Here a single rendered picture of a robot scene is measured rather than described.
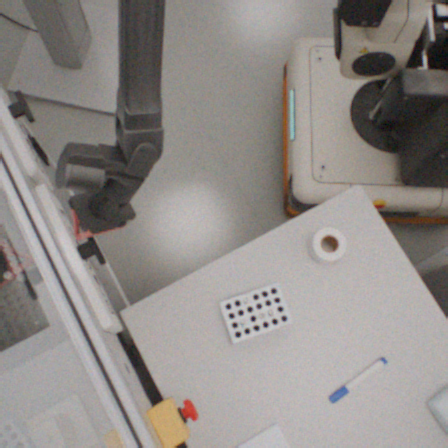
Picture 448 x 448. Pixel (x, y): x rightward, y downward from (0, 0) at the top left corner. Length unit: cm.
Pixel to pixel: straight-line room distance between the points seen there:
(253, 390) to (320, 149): 91
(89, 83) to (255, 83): 65
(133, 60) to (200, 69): 144
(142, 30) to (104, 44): 150
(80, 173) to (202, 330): 43
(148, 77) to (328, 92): 115
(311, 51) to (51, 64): 100
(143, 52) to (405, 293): 72
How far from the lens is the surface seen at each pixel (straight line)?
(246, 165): 195
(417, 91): 131
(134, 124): 74
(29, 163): 99
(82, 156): 76
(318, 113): 176
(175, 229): 186
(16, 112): 107
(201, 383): 104
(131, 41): 69
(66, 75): 214
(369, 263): 111
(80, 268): 91
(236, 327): 104
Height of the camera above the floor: 180
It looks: 75 degrees down
